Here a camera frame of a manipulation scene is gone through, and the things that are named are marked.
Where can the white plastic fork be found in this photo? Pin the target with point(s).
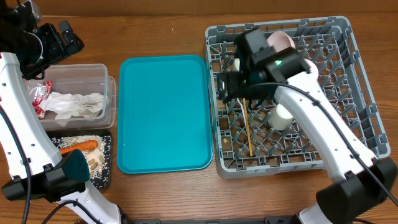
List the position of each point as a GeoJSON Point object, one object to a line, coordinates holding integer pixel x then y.
{"type": "Point", "coordinates": [240, 104]}

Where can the black tray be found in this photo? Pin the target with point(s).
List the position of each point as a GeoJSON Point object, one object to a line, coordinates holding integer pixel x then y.
{"type": "Point", "coordinates": [99, 160]}

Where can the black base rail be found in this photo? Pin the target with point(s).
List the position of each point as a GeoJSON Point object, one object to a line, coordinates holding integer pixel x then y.
{"type": "Point", "coordinates": [217, 221]}

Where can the pink small bowl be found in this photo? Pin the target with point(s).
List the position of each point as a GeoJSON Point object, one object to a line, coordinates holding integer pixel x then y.
{"type": "Point", "coordinates": [314, 73]}

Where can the grey dishwasher rack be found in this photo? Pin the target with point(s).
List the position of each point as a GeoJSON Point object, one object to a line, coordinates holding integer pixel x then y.
{"type": "Point", "coordinates": [330, 44]}

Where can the teal plastic tray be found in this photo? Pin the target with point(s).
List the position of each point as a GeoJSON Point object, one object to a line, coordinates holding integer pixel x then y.
{"type": "Point", "coordinates": [164, 117]}

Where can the orange carrot piece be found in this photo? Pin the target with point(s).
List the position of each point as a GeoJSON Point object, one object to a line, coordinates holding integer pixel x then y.
{"type": "Point", "coordinates": [83, 146]}

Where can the white napkin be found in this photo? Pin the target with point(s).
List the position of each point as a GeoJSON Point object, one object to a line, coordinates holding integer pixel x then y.
{"type": "Point", "coordinates": [69, 105]}

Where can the red snack wrapper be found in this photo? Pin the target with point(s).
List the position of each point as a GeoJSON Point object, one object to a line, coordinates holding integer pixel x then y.
{"type": "Point", "coordinates": [41, 93]}

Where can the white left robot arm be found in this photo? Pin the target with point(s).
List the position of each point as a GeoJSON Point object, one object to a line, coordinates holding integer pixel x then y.
{"type": "Point", "coordinates": [37, 168]}

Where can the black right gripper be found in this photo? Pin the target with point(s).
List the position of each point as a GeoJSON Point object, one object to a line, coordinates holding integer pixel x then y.
{"type": "Point", "coordinates": [237, 79]}

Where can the wooden chopstick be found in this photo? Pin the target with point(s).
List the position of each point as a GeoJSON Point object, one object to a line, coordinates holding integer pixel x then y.
{"type": "Point", "coordinates": [247, 127]}

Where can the pink plate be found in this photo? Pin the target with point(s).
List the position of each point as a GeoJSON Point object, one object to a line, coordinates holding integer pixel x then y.
{"type": "Point", "coordinates": [280, 41]}

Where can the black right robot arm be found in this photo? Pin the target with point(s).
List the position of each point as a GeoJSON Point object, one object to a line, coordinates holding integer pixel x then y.
{"type": "Point", "coordinates": [271, 67]}

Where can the cream white cup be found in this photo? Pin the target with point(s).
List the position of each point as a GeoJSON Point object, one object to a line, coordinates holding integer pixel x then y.
{"type": "Point", "coordinates": [280, 118]}

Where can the white bowl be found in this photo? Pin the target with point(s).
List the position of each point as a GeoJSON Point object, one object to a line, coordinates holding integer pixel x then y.
{"type": "Point", "coordinates": [236, 65]}

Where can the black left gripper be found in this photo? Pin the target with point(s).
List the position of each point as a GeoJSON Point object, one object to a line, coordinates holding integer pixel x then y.
{"type": "Point", "coordinates": [75, 43]}

